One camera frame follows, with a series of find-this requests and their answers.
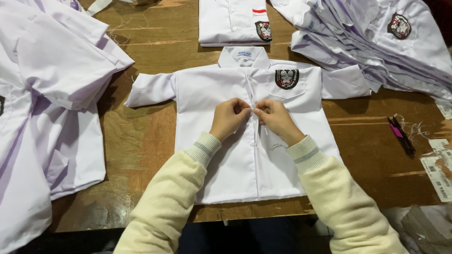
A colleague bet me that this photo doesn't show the person's right hand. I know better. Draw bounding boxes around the person's right hand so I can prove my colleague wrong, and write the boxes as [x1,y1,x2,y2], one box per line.
[253,99,306,147]

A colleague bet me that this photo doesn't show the person's left hand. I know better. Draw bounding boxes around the person's left hand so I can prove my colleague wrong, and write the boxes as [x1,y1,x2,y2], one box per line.
[209,98,252,143]

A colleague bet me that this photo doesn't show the white shirt with crest patch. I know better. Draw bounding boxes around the white shirt with crest patch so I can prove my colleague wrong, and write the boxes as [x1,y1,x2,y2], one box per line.
[124,46,372,205]

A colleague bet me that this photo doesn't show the folded white shirt with flag patch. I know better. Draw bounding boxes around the folded white shirt with flag patch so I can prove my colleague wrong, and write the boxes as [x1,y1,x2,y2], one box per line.
[198,0,273,47]

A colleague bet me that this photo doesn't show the pile of white shirts with crest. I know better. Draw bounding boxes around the pile of white shirts with crest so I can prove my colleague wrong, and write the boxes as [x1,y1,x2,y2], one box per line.
[270,0,452,106]

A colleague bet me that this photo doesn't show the black thread snips with pink tag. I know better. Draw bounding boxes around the black thread snips with pink tag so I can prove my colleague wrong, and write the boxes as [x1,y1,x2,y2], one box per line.
[387,115,416,156]

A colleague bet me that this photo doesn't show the tangle of loose white threads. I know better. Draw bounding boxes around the tangle of loose white threads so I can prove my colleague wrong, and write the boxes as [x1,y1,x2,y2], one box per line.
[394,113,431,142]

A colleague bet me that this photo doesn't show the torn white paper label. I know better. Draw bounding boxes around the torn white paper label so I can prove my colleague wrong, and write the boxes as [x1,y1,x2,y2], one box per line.
[420,138,452,203]

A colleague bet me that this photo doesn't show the heap of unfolded white shirts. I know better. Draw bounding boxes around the heap of unfolded white shirts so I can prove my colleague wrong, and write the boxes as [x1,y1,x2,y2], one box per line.
[0,0,135,254]

